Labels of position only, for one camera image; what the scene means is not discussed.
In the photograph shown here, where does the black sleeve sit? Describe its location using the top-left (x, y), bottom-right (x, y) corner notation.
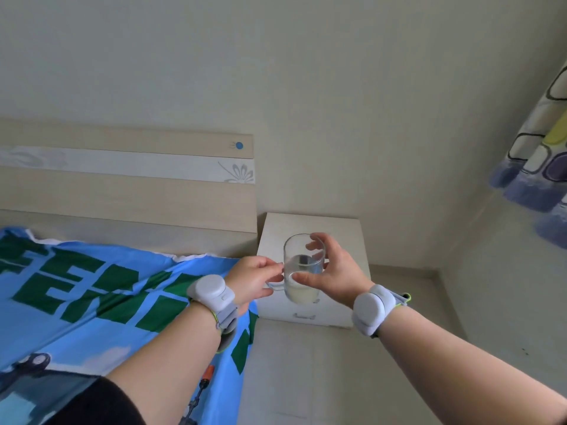
top-left (44, 377), bottom-right (147, 425)

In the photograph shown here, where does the person's left hand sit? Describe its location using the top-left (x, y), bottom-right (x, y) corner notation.
top-left (224, 255), bottom-right (285, 316)

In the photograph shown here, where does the glass mug of water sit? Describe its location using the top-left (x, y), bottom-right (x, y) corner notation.
top-left (265, 233), bottom-right (327, 305)

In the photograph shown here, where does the person's right forearm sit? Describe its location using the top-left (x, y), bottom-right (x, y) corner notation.
top-left (379, 305), bottom-right (567, 425)

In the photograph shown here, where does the white wrist tracker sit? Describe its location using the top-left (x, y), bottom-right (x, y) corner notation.
top-left (352, 284), bottom-right (412, 338)
top-left (185, 274), bottom-right (239, 354)

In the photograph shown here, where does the patterned square print curtain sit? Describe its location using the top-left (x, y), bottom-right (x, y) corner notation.
top-left (489, 61), bottom-right (567, 251)

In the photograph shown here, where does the person's right hand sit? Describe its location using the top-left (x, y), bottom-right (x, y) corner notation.
top-left (291, 233), bottom-right (375, 309)

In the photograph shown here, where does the person's left forearm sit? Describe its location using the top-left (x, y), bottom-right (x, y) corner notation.
top-left (106, 301), bottom-right (222, 425)

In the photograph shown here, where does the white two-drawer nightstand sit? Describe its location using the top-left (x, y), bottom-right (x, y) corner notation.
top-left (256, 212), bottom-right (372, 329)

